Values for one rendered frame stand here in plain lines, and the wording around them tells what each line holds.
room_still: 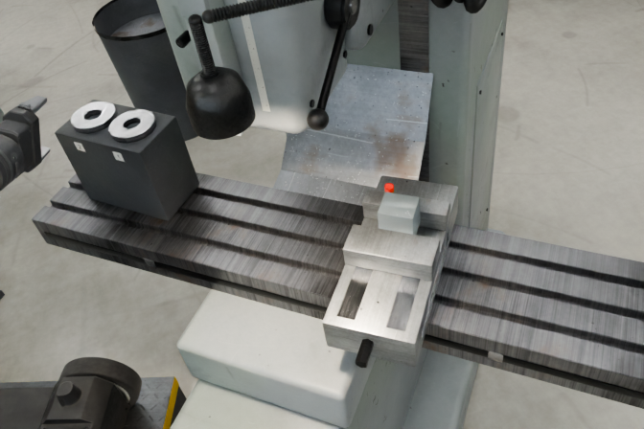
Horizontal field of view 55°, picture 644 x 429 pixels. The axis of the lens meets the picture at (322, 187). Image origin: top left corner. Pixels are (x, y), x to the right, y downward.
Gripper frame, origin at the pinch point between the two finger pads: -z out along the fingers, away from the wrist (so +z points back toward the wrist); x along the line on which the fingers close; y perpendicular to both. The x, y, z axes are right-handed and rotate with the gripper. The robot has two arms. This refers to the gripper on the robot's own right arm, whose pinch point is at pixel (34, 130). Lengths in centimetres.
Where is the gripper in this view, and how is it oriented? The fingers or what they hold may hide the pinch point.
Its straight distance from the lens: 126.8
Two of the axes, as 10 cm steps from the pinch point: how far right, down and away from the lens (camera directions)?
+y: -9.8, -2.1, 0.4
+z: -1.4, 4.8, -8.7
